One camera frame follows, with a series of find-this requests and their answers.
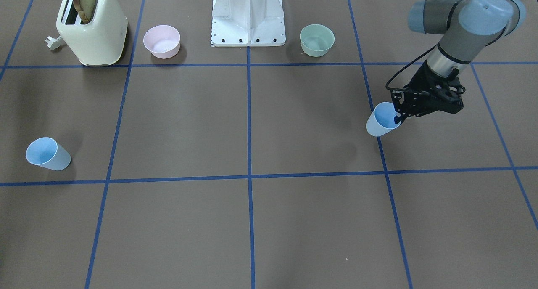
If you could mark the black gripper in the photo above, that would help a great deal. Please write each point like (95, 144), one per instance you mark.
(421, 82)

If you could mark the light blue cup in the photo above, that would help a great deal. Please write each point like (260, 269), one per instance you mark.
(382, 119)
(48, 153)

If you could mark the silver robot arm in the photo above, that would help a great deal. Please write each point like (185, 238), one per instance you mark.
(466, 27)

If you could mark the green bowl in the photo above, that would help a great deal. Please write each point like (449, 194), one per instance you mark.
(316, 40)

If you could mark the pink bowl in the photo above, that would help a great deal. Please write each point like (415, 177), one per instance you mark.
(162, 41)

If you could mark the cream toaster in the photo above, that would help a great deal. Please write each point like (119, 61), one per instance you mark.
(99, 42)

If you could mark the toast slice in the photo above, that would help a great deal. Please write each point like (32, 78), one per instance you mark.
(85, 9)

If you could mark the white toaster plug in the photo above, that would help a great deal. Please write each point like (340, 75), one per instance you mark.
(54, 43)

